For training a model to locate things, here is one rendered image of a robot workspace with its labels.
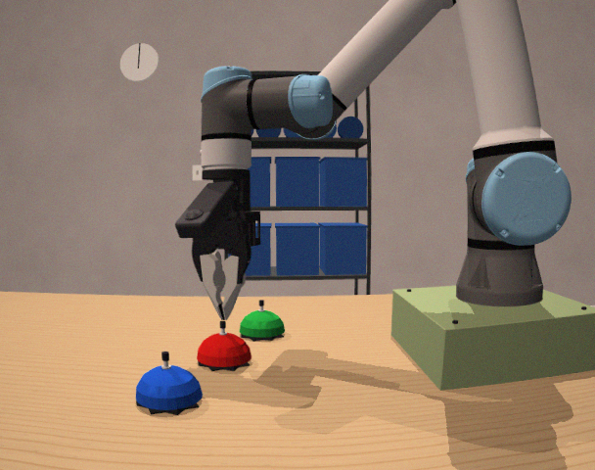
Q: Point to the blue dome bell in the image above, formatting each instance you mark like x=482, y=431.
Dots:
x=168, y=388

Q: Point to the green bell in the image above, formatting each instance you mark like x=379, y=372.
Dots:
x=262, y=325

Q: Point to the red dome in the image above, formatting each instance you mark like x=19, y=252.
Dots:
x=224, y=350

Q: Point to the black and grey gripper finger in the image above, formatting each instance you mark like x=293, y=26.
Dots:
x=213, y=278
x=234, y=268

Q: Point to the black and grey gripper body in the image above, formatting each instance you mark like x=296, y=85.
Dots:
x=227, y=233

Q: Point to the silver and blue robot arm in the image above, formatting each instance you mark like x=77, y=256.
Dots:
x=526, y=198

